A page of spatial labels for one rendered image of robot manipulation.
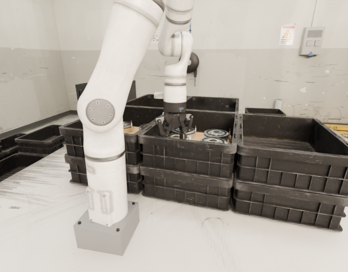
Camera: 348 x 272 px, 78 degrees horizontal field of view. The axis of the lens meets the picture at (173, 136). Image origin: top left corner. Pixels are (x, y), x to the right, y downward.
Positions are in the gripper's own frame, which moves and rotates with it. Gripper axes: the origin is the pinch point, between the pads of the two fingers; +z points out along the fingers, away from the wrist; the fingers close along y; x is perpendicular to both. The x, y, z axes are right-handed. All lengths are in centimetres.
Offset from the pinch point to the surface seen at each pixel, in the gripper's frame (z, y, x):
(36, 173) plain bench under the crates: 19, -45, 36
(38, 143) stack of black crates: 32, -49, 113
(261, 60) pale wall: -28, 287, 207
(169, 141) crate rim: -4.0, -6.8, -8.8
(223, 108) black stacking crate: 1, 57, 39
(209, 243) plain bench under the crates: 18.2, -4.9, -27.7
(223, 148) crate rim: -4.0, 4.2, -20.1
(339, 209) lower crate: 10, 27, -41
